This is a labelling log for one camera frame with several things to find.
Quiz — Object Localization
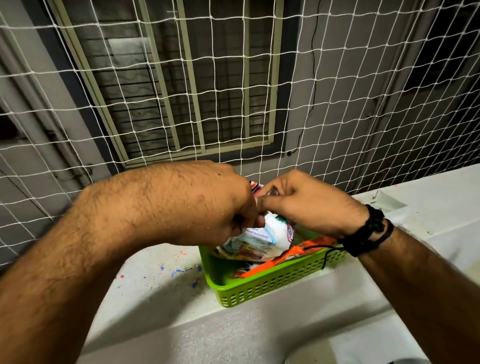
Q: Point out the person's right hand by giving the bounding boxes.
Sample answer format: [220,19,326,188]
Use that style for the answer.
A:
[256,169,371,240]

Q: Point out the person's left hand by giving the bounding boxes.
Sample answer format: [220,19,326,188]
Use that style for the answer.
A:
[125,160,263,248]

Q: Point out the white blue detergent packet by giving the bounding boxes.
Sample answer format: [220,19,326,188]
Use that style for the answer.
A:
[215,180,297,263]

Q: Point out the person's left forearm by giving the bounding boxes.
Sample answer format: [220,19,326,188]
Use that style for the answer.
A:
[0,176,151,364]

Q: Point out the person's right forearm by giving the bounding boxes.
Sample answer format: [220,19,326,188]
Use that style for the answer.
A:
[358,224,480,364]

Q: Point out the black wrist band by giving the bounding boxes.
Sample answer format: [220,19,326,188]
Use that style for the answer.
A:
[301,204,395,270]

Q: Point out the orange packet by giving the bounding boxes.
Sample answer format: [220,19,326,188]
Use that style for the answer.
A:
[234,235,338,279]

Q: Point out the green plastic basket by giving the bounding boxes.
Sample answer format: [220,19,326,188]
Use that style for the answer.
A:
[198,224,348,308]

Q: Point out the white window safety net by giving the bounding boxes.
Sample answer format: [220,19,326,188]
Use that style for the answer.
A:
[0,0,480,271]

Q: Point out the grey outdoor drain pipe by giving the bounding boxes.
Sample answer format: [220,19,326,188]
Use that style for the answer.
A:
[0,33,95,188]

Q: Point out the dark unlit window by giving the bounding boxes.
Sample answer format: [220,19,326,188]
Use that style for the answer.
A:
[404,0,480,92]

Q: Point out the barred window with pale frame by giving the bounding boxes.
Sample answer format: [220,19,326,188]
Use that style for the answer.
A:
[46,0,286,169]

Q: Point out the thin black wall cable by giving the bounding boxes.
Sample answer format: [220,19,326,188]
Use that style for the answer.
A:
[286,0,322,157]

